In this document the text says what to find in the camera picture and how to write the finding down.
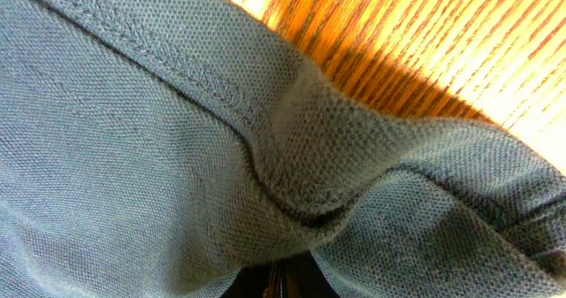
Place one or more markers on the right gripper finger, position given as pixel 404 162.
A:
pixel 295 277

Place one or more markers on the blue polo shirt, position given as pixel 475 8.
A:
pixel 154 148

